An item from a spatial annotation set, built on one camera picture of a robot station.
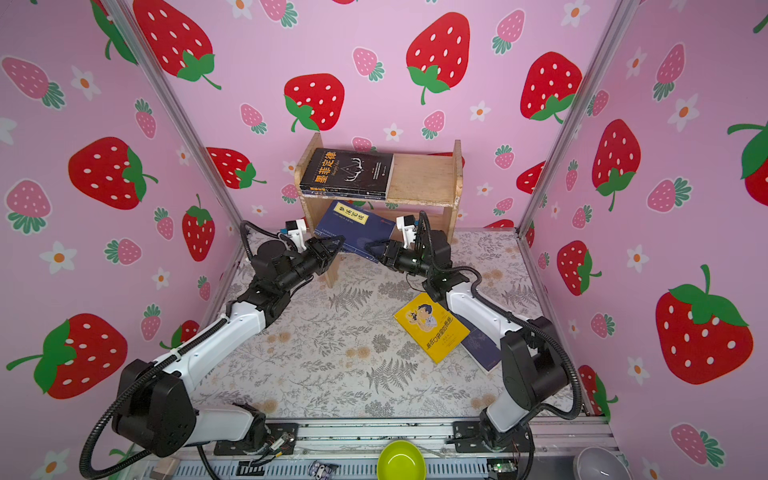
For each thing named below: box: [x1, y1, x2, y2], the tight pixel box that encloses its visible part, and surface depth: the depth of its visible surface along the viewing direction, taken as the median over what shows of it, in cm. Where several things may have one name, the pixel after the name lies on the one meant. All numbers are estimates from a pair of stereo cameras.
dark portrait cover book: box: [301, 190, 387, 201], surface depth 70 cm
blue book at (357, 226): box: [314, 200, 397, 263], surface depth 79 cm
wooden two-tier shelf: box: [294, 134, 463, 289], surface depth 75 cm
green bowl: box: [377, 439, 427, 480], surface depth 71 cm
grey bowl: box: [573, 446, 632, 480], surface depth 69 cm
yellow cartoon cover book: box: [393, 293, 471, 364], surface depth 94 cm
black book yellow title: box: [300, 148, 394, 192], surface depth 73 cm
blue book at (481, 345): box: [454, 313, 502, 371], surface depth 90 cm
